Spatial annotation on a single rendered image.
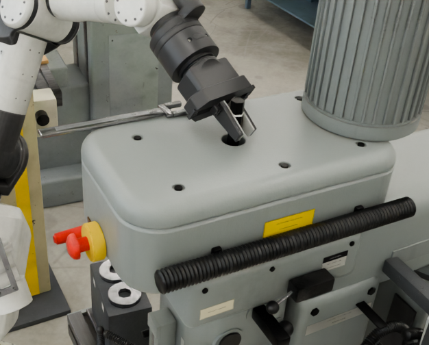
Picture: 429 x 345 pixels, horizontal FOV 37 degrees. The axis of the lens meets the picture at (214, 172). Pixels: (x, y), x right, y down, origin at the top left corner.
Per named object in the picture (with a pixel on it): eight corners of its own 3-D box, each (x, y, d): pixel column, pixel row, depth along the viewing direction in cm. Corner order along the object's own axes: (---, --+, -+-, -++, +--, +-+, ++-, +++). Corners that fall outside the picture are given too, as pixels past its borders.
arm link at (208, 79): (238, 111, 106) (198, 56, 108) (265, 75, 98) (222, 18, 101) (180, 133, 98) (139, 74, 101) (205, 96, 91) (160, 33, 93)
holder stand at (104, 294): (109, 365, 177) (107, 313, 166) (91, 310, 194) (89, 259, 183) (151, 354, 181) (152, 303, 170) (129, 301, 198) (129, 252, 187)
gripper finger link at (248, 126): (255, 127, 96) (232, 96, 97) (245, 139, 98) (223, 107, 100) (262, 124, 97) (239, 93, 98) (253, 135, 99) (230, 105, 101)
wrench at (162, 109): (42, 142, 94) (42, 137, 94) (35, 130, 97) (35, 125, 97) (190, 114, 105) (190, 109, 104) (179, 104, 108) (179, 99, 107)
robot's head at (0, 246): (-12, 291, 111) (-12, 301, 104) (-29, 245, 110) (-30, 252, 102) (24, 277, 113) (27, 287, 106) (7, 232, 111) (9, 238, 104)
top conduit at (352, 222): (164, 300, 85) (164, 280, 83) (151, 280, 88) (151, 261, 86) (414, 220, 105) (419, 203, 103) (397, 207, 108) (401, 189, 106)
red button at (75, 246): (72, 266, 94) (71, 246, 92) (64, 250, 97) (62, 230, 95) (94, 261, 96) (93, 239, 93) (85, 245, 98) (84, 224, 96)
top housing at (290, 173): (132, 311, 89) (133, 220, 80) (73, 208, 108) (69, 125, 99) (388, 229, 109) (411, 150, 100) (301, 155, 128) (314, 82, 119)
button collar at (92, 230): (94, 270, 95) (93, 239, 92) (81, 246, 100) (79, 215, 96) (107, 267, 96) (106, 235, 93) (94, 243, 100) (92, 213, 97)
